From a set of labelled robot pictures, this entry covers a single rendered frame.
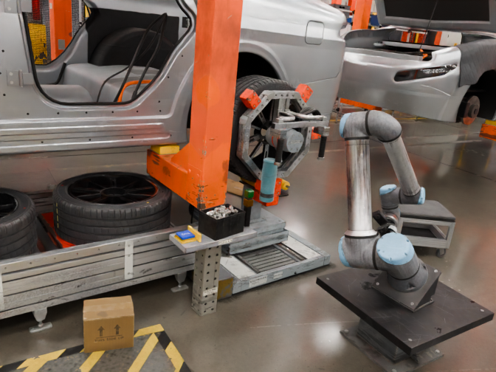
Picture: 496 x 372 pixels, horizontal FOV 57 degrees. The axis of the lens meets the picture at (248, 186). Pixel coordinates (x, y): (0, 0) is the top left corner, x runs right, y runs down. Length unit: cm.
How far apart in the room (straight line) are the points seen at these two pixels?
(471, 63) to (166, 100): 335
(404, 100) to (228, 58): 305
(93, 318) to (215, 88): 120
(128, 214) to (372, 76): 347
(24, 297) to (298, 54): 223
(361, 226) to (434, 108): 303
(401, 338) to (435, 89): 335
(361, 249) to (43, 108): 171
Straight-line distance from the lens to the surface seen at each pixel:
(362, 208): 218
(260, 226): 303
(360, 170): 217
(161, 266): 255
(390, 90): 509
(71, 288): 240
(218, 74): 227
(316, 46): 338
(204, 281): 239
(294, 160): 295
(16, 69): 249
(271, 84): 278
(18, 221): 239
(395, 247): 213
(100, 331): 224
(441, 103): 508
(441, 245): 359
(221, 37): 225
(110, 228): 248
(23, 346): 240
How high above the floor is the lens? 145
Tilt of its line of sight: 19 degrees down
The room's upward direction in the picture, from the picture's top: 6 degrees clockwise
